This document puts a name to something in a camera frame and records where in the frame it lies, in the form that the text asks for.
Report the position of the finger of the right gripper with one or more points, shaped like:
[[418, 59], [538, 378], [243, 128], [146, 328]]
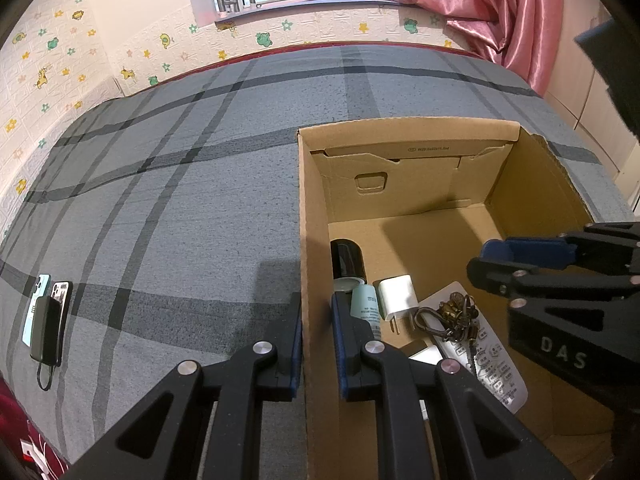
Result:
[[600, 247], [510, 281]]

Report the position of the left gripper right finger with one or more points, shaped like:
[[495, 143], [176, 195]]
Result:
[[432, 421]]

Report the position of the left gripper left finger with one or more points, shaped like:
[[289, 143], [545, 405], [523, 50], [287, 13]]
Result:
[[203, 422]]

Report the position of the metal keychain with charms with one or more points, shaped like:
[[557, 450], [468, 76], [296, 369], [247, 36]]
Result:
[[455, 320]]

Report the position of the white remote control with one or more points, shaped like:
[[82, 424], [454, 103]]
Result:
[[495, 368]]

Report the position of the small white plug charger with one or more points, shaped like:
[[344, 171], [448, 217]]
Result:
[[396, 299]]

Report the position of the brown cardboard box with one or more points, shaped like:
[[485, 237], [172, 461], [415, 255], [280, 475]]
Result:
[[421, 196]]

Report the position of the light blue tube bottle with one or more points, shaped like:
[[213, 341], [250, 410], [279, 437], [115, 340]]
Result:
[[364, 305]]

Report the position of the black cylindrical cap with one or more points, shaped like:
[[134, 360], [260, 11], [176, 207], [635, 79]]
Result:
[[347, 265]]

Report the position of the large white power adapter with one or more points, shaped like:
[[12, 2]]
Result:
[[429, 355]]

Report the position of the black power bank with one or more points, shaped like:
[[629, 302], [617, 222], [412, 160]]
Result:
[[43, 346]]

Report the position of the beige wardrobe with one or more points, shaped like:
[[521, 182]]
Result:
[[580, 96]]

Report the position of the phone with dark case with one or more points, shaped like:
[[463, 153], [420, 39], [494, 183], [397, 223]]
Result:
[[61, 292]]

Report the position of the light green smartphone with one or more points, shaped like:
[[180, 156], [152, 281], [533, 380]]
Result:
[[40, 290]]

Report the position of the grey plaid bed cover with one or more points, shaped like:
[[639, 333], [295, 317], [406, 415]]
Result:
[[175, 213]]

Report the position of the pink satin curtain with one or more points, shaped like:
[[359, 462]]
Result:
[[523, 36]]

